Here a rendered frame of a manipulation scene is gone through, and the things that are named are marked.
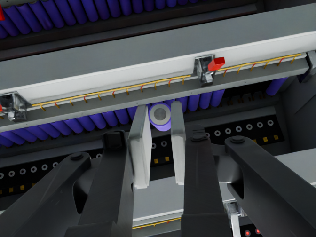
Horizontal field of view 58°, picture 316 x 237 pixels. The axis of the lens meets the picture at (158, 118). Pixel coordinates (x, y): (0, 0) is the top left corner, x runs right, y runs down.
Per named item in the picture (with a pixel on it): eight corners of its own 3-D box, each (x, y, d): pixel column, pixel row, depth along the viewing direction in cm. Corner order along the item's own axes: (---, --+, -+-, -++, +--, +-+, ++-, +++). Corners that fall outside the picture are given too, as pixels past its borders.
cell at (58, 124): (61, 126, 50) (46, 113, 44) (71, 124, 50) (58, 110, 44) (62, 136, 50) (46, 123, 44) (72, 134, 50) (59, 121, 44)
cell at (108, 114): (107, 118, 51) (98, 103, 45) (117, 115, 51) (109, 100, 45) (108, 127, 50) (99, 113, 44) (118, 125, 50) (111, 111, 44)
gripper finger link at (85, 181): (130, 195, 13) (68, 201, 14) (138, 152, 18) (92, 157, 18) (126, 166, 13) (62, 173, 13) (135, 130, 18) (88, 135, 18)
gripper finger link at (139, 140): (148, 188, 15) (135, 190, 15) (152, 141, 22) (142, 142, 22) (141, 136, 14) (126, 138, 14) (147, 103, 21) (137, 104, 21)
